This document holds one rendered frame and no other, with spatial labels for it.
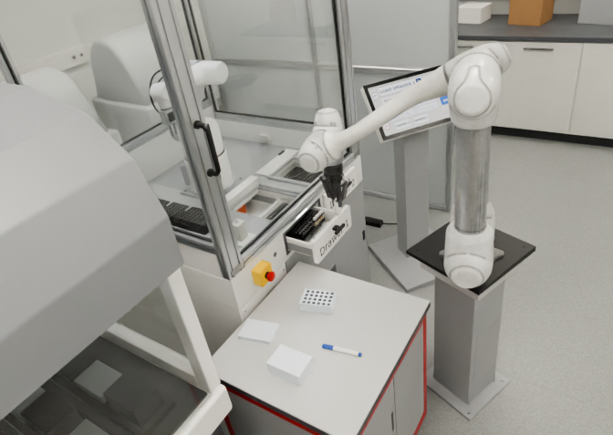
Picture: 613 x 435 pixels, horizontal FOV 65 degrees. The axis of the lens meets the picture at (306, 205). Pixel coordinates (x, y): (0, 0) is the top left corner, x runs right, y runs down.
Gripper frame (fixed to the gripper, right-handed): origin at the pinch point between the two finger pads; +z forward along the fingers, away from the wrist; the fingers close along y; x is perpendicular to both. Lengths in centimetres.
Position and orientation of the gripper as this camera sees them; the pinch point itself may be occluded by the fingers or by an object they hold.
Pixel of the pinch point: (337, 206)
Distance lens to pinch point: 196.4
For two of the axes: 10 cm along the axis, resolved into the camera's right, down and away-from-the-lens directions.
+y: -8.4, -1.9, 5.1
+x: -5.3, 5.2, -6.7
